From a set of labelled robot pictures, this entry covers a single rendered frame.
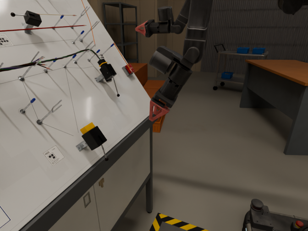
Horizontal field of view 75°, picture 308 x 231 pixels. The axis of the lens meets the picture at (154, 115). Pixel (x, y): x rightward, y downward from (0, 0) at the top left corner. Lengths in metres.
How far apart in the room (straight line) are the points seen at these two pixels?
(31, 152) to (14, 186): 0.10
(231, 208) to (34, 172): 1.53
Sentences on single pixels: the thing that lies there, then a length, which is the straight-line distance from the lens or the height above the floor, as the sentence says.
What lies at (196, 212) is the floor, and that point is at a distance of 1.79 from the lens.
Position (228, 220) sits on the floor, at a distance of 1.80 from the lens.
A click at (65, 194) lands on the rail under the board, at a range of 0.71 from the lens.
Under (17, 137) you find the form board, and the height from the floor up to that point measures 1.04.
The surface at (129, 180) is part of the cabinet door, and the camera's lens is 1.18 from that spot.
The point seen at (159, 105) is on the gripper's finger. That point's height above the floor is 1.10.
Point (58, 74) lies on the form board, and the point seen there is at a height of 1.16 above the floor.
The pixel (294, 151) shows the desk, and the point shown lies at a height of 0.05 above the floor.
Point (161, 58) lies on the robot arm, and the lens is 0.62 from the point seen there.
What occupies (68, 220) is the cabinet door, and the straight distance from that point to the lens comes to 0.84.
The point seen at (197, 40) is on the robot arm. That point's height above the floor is 1.29.
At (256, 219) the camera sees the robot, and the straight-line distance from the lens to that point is 1.48.
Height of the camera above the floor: 1.32
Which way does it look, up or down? 23 degrees down
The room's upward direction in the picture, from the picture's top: straight up
